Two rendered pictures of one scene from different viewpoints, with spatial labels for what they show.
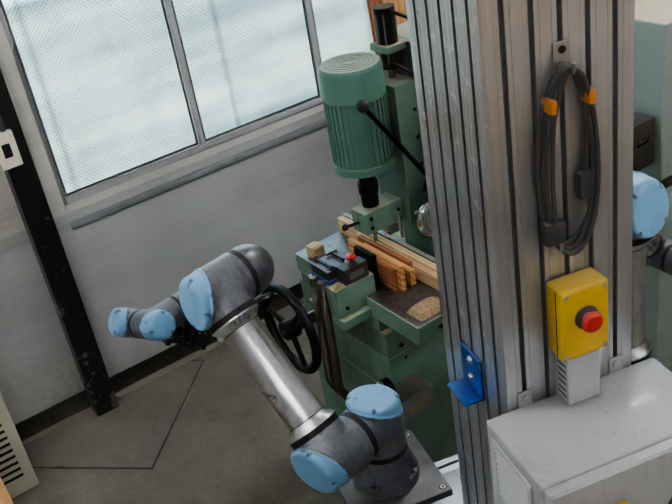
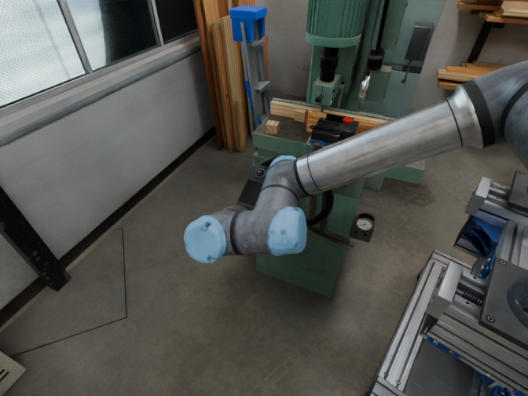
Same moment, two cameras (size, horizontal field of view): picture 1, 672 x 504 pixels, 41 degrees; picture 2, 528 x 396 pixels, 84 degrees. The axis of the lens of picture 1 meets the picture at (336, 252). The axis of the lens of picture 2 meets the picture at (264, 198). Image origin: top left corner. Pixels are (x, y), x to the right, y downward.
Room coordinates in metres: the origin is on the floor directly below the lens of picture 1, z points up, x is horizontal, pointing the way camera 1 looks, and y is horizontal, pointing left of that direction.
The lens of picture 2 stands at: (1.64, 0.68, 1.45)
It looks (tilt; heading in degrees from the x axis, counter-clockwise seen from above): 42 degrees down; 324
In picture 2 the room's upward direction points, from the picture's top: straight up
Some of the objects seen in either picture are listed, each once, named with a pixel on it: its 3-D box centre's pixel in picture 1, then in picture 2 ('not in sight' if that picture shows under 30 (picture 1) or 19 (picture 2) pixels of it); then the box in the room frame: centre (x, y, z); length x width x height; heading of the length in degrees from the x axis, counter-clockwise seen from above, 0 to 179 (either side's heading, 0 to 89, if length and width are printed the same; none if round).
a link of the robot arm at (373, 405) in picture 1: (374, 419); not in sight; (1.51, -0.02, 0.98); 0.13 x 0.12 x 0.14; 131
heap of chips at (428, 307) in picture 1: (427, 305); not in sight; (2.02, -0.22, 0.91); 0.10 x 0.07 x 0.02; 120
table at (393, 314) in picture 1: (368, 288); (333, 148); (2.22, -0.07, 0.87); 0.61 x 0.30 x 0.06; 30
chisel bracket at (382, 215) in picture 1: (378, 215); (326, 90); (2.36, -0.14, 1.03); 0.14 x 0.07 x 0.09; 120
